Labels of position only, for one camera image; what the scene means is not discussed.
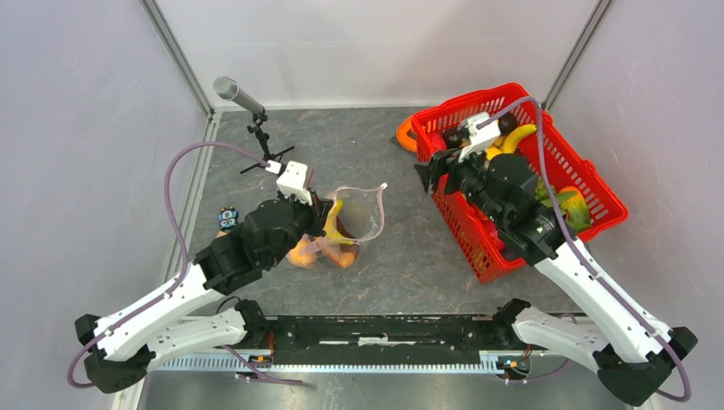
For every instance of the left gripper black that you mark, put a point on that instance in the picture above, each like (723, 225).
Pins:
(318, 212)

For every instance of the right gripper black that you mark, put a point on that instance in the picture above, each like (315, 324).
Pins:
(448, 161)

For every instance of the yellow banana bunch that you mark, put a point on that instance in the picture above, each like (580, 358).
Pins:
(333, 236)

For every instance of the orange fruit with leaf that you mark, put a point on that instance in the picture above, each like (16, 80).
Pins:
(305, 253)

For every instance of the clear zip top bag pink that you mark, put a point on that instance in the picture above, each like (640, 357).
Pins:
(362, 214)

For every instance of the papaya slice orange brown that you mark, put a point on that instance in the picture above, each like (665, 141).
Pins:
(342, 256)

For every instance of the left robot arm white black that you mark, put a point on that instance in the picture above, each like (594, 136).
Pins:
(120, 349)

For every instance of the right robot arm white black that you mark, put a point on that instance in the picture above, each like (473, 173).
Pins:
(631, 352)

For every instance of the red strawberry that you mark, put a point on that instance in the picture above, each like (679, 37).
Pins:
(435, 142)

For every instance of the dark mangosteen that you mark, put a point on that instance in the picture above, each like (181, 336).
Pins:
(453, 138)

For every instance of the small blue robot toy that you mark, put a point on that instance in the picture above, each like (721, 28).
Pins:
(228, 218)

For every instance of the dark plum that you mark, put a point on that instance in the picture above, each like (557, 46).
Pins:
(507, 123)

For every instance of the red apple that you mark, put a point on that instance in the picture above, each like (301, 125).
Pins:
(493, 234)

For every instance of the green leafy vegetable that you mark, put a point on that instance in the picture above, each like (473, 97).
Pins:
(557, 199)

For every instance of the black tripod stand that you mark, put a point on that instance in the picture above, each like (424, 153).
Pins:
(263, 138)

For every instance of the red plastic basket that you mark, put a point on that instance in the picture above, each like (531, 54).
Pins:
(564, 167)

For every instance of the mango orange green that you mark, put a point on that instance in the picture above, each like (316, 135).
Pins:
(574, 208)

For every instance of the grey microphone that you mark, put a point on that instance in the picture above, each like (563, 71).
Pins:
(228, 90)

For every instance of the orange plastic handle piece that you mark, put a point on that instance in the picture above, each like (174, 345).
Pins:
(405, 137)

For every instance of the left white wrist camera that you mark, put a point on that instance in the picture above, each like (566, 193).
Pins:
(294, 182)

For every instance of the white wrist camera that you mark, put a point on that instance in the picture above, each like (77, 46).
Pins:
(482, 132)
(294, 182)

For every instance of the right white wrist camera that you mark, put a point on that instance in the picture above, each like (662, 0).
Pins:
(482, 132)

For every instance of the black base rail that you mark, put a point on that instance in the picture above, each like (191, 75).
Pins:
(356, 340)

